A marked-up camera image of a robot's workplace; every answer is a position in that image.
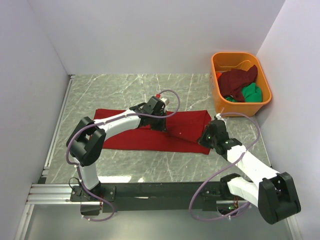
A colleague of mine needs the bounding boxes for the bright red t shirt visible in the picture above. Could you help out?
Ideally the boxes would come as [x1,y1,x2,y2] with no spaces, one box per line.
[103,110,212,155]

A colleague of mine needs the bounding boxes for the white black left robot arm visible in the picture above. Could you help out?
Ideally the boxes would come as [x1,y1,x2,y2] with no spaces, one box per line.
[65,95,169,201]

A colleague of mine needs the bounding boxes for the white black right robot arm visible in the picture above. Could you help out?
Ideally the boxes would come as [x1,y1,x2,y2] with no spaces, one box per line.
[198,119,301,225]

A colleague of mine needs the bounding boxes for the dark maroon t shirt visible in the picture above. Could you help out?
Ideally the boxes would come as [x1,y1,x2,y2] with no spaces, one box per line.
[217,65,258,103]

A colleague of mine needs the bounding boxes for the green t shirt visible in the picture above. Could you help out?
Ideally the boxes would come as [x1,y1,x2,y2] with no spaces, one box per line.
[223,82,263,103]

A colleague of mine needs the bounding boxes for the orange red garment in basket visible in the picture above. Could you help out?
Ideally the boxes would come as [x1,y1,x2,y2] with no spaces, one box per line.
[215,72,222,79]

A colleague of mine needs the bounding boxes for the orange plastic laundry basket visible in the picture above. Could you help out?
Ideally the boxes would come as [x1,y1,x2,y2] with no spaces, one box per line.
[210,52,272,117]

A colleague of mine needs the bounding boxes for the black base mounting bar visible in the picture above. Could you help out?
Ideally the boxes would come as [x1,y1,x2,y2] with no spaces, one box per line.
[95,181,241,212]

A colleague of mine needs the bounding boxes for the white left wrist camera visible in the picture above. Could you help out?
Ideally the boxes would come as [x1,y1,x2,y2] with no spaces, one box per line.
[155,94,170,106]

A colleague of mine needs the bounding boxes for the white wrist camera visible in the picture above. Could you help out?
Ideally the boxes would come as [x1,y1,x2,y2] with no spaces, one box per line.
[214,113,227,123]
[155,94,170,106]

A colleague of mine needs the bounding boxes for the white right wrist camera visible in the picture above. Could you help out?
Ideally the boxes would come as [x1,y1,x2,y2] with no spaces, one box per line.
[214,113,227,123]

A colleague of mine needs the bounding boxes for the aluminium frame rail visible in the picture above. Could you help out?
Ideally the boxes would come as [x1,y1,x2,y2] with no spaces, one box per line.
[24,181,291,206]

